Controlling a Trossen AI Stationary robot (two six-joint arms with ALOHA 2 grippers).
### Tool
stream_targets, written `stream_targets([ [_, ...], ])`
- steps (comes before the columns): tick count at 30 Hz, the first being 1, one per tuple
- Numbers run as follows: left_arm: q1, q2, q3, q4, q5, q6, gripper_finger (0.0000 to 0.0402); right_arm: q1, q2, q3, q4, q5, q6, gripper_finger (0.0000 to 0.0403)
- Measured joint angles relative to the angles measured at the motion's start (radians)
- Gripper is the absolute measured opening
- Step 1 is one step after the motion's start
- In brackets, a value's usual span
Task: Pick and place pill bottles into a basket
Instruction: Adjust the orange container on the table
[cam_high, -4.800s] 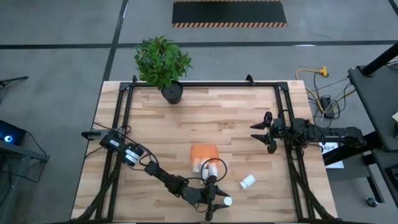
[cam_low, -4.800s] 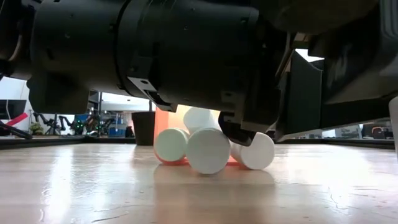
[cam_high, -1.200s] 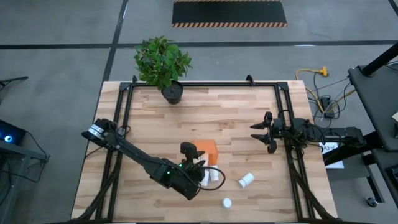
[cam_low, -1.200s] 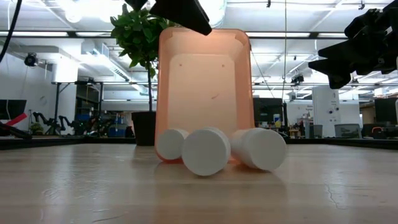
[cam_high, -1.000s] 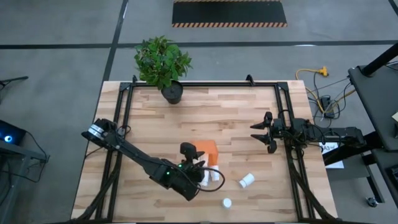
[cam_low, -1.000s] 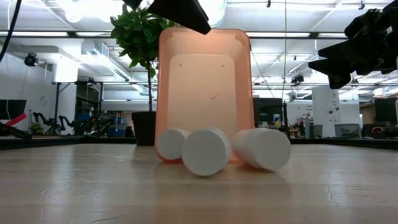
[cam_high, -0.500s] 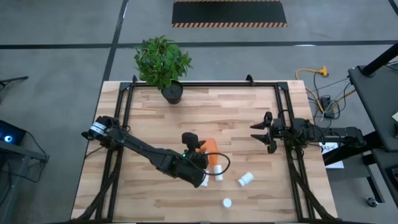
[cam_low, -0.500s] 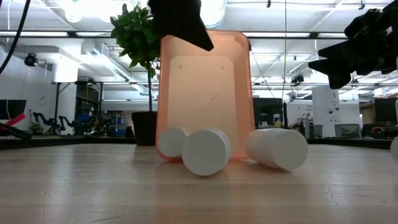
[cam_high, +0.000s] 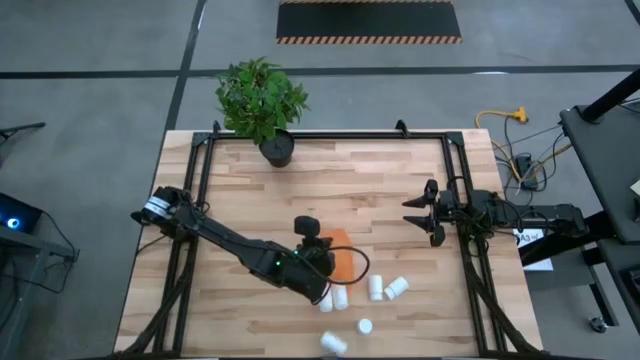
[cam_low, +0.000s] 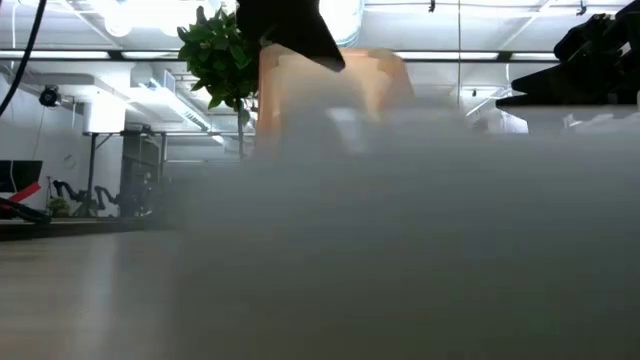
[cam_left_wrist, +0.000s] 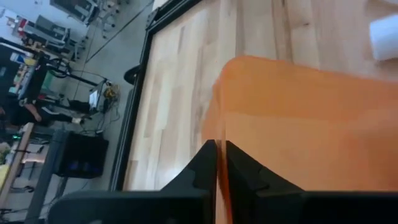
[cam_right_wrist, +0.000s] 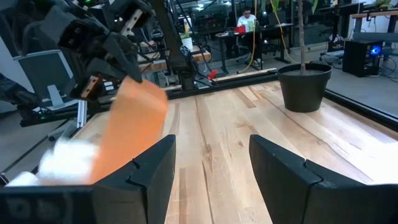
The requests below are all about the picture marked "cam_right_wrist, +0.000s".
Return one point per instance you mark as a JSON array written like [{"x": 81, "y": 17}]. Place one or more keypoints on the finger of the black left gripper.
[
  {"x": 124, "y": 53},
  {"x": 104, "y": 67}
]

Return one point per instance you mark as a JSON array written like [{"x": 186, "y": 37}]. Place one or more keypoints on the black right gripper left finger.
[{"x": 140, "y": 193}]

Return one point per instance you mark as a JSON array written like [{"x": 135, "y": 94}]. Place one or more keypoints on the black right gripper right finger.
[{"x": 286, "y": 193}]

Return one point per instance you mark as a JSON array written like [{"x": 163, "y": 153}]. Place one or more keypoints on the translucent orange plastic basket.
[{"x": 133, "y": 124}]

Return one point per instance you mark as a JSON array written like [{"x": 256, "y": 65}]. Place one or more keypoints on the aluminium extrusion bar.
[{"x": 81, "y": 113}]

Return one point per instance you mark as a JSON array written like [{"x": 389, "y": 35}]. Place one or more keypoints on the yellow bottle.
[{"x": 186, "y": 27}]

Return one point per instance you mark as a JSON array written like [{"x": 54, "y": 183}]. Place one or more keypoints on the grey office chair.
[{"x": 46, "y": 71}]

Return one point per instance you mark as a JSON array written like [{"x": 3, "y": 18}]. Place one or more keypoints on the white cup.
[{"x": 186, "y": 43}]

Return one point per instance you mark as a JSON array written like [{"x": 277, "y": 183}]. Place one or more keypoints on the potted tree in black pot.
[{"x": 303, "y": 90}]

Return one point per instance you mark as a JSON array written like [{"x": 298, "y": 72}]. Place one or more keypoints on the red box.
[{"x": 240, "y": 30}]

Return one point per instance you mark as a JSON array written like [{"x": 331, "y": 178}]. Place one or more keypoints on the person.
[{"x": 247, "y": 21}]

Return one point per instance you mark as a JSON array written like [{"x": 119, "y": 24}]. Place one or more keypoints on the black office desk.
[{"x": 270, "y": 28}]

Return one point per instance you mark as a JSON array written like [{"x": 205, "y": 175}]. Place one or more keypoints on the black computer tower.
[{"x": 360, "y": 59}]

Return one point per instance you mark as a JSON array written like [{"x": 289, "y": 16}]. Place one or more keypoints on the wood-top desk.
[{"x": 373, "y": 15}]

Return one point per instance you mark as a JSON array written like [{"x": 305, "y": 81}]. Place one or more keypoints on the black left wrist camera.
[{"x": 76, "y": 32}]

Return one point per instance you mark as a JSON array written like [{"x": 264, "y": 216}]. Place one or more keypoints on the black rig post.
[{"x": 172, "y": 46}]

